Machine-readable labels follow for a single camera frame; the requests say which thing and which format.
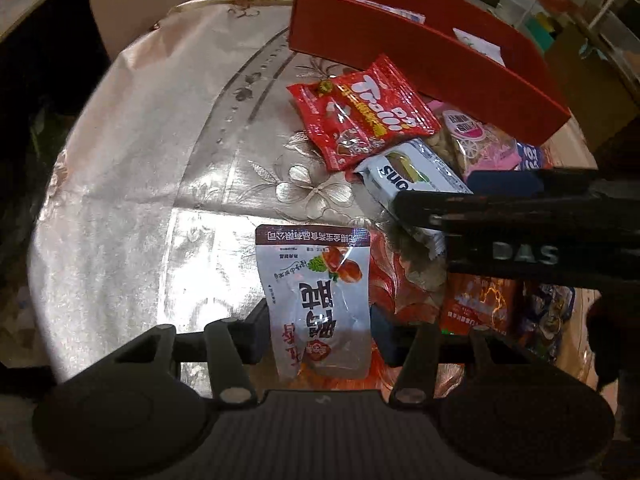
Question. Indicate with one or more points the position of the red cardboard box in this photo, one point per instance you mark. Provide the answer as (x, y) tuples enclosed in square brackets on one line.
[(400, 50)]

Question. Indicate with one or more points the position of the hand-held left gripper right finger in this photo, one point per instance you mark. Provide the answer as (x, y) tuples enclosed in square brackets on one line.
[(382, 337)]

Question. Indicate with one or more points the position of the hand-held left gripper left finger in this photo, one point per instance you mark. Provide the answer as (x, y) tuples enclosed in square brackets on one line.
[(257, 332)]

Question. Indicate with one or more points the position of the pink snack packet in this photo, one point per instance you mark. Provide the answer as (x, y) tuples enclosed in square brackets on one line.
[(492, 157)]

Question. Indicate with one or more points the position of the white green cookie packet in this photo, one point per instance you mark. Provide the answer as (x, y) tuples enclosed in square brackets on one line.
[(395, 175)]

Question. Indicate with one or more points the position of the red gummy candy packet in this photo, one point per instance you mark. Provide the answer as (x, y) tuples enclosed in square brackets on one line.
[(360, 110)]

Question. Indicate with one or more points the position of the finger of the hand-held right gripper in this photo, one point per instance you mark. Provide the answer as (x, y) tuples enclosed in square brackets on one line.
[(505, 183), (450, 210)]

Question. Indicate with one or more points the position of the white printed snack packet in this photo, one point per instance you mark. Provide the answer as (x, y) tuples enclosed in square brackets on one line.
[(400, 10)]

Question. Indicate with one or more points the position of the white date snack packet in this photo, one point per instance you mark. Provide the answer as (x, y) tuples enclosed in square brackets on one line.
[(315, 300)]

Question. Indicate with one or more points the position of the orange snack packet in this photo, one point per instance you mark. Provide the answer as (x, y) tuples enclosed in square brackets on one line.
[(480, 305)]

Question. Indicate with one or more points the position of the white packet with red logo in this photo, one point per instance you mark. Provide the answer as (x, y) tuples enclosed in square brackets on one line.
[(480, 45)]

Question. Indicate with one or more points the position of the orange red patterned packet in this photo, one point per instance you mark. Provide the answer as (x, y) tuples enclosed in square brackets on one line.
[(400, 290)]

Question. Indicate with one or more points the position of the dark purple snack packet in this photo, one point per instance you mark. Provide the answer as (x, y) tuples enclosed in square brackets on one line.
[(545, 320)]

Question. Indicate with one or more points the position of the clear nut packet pink label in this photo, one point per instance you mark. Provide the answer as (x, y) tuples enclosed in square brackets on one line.
[(442, 147)]

